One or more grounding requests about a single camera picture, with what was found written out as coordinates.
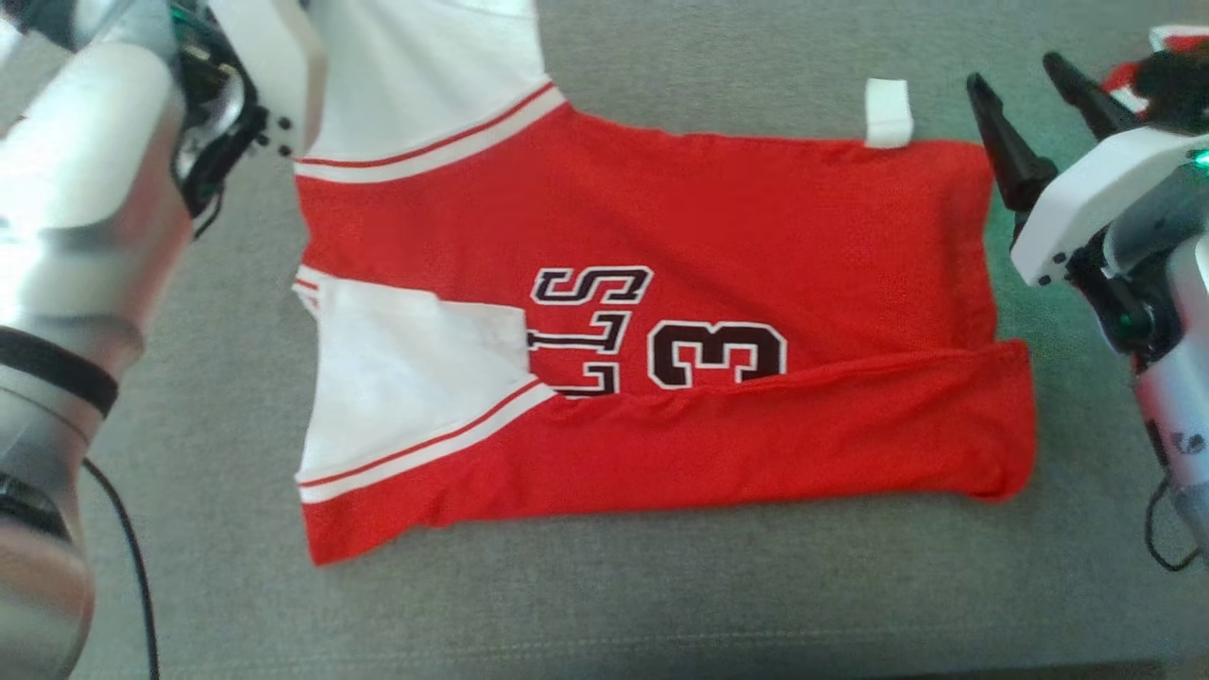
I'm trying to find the large grey sofa seat cushion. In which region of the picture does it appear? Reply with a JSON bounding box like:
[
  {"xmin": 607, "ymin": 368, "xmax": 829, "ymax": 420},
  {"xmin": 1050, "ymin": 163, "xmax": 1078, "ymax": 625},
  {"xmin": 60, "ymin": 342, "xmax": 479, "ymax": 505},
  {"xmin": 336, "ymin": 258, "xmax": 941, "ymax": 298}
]
[{"xmin": 0, "ymin": 0, "xmax": 1209, "ymax": 680}]

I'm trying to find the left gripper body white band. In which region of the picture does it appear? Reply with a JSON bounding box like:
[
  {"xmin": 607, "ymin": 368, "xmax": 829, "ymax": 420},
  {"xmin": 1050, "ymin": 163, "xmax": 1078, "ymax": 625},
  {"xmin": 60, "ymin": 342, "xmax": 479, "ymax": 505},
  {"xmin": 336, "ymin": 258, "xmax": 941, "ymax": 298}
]
[{"xmin": 169, "ymin": 0, "xmax": 330, "ymax": 217}]

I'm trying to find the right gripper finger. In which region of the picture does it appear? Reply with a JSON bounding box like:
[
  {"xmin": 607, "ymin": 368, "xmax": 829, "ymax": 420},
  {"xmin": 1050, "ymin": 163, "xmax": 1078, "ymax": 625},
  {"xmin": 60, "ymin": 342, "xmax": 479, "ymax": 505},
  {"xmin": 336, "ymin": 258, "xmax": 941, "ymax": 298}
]
[
  {"xmin": 966, "ymin": 73, "xmax": 1058, "ymax": 214},
  {"xmin": 1043, "ymin": 52, "xmax": 1140, "ymax": 142}
]

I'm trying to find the red mesh garment white trim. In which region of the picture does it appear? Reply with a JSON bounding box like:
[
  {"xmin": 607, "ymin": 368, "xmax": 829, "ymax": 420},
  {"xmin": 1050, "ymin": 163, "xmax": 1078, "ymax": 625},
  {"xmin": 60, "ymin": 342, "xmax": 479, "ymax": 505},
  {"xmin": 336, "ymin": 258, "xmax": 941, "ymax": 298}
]
[{"xmin": 1101, "ymin": 25, "xmax": 1209, "ymax": 100}]

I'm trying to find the red jersey with white sleeves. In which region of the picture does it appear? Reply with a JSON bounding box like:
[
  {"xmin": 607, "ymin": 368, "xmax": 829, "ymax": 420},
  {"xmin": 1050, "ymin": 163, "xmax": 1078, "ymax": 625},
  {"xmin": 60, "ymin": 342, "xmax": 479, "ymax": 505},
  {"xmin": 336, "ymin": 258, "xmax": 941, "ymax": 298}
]
[{"xmin": 288, "ymin": 0, "xmax": 1038, "ymax": 568}]

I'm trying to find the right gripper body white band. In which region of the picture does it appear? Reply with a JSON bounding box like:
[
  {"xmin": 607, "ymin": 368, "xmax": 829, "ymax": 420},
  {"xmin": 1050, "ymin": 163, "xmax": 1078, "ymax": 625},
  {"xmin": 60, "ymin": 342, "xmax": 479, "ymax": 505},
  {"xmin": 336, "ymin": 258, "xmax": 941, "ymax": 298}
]
[{"xmin": 1001, "ymin": 127, "xmax": 1209, "ymax": 285}]

